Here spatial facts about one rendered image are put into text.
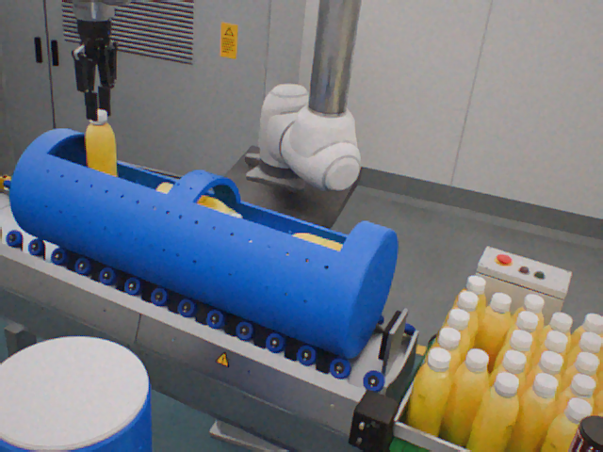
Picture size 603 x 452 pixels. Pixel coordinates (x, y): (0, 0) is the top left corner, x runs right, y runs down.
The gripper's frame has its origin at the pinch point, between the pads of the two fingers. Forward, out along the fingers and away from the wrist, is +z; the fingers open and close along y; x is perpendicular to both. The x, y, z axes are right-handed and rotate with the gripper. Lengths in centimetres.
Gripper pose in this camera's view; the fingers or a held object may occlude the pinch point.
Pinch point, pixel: (98, 104)
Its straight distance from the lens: 170.2
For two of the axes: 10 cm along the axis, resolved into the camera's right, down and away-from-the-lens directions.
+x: 8.9, 2.9, -3.4
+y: -4.4, 4.0, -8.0
